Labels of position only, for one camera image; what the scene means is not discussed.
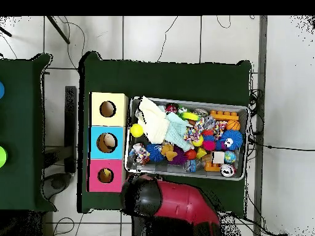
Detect orange toy basketball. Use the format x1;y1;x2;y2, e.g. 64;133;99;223
226;120;242;132

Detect wooden box with three holes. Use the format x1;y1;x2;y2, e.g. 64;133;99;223
88;92;129;193

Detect small globe ball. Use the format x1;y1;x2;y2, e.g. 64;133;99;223
224;151;237;164

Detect cream knitted cloth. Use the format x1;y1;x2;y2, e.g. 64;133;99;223
135;96;170;144

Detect small blue spiky ball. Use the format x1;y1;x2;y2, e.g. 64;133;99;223
147;144;165;163

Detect black tripod leg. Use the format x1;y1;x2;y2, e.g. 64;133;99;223
46;16;71;45

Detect long orange toy brick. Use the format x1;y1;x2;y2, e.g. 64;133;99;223
210;110;239;121

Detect silver topped dark can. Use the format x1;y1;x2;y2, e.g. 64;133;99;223
220;164;236;178

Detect dark green table cloth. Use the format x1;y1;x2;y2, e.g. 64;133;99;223
78;51;253;217

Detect black cable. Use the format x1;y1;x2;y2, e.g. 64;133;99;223
248;140;315;152

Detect pale wooden cube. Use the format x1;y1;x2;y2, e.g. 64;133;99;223
212;151;226;165

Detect shallow clear mesh bin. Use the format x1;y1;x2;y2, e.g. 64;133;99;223
125;97;249;181

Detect green side table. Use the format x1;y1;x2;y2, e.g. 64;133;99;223
0;53;57;212

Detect green disc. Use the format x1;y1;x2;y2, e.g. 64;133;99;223
0;146;8;168

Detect blue spiky ball with eyes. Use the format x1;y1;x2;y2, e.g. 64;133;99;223
220;130;244;151

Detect mint green knitted cloth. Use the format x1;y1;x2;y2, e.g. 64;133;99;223
162;112;195;152

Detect colourful knotted rope ball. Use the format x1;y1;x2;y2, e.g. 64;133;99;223
132;143;151;165

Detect yellow smiley ball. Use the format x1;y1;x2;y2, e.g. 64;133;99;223
130;123;145;138

